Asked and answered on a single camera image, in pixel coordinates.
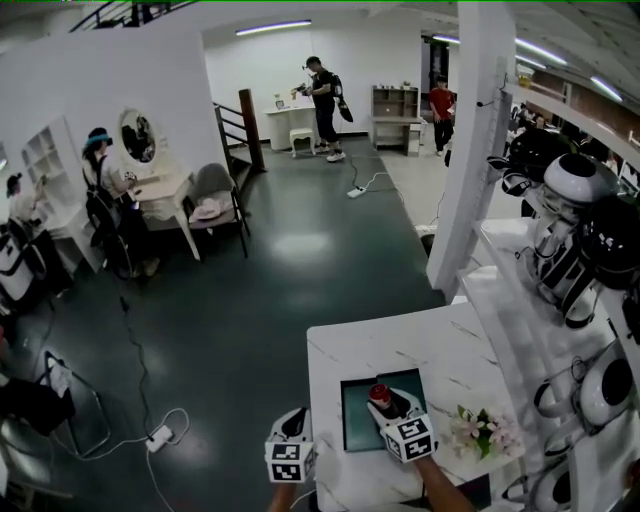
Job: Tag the matte black helmet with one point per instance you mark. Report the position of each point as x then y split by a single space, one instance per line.
530 150

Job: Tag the person's left forearm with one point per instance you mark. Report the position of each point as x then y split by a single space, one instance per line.
287 497

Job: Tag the ceiling light tube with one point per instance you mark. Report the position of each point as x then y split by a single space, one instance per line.
606 88
540 51
272 27

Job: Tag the brown wooden post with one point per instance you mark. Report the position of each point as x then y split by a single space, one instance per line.
251 130

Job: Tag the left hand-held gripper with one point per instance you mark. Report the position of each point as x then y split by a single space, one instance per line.
287 460

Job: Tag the white helmet with black top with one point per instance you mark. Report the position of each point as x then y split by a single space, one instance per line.
575 177
555 487
607 387

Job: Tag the white bookshelf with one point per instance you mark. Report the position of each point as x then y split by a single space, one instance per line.
50 160

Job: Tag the pink cloth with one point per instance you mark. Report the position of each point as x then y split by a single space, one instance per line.
210 210

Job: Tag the white stool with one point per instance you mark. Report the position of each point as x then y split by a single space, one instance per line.
302 135

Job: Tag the white square pillar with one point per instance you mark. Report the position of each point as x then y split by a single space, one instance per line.
475 150

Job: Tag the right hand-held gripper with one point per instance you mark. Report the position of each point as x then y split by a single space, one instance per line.
412 440

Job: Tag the white dressing table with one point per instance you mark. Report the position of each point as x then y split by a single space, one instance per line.
160 192

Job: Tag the wooden shelf cabinet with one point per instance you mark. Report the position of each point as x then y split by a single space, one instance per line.
395 115

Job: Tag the grey chair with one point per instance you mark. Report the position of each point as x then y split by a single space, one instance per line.
215 177

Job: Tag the glossy black helmet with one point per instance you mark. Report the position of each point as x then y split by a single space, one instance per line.
612 240

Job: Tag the person's right forearm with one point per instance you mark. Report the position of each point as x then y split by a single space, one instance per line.
442 487

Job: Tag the white shelf rack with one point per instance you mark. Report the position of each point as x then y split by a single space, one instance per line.
505 310

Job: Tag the black seat metal chair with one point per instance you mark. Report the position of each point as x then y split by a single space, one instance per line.
35 405

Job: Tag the white curved desk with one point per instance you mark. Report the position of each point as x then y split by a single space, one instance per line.
285 125

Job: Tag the black stair railing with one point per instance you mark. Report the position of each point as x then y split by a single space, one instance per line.
230 135

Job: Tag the dark green gift box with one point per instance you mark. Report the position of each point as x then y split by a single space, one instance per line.
357 425

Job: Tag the red round object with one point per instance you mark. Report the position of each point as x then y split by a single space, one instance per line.
380 395

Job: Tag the oval mirror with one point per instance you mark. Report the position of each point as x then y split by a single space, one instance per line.
137 135

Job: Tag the white power strip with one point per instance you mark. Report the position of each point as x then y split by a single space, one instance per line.
356 192
160 439

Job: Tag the pink flower bouquet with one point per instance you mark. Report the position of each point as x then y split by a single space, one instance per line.
482 430

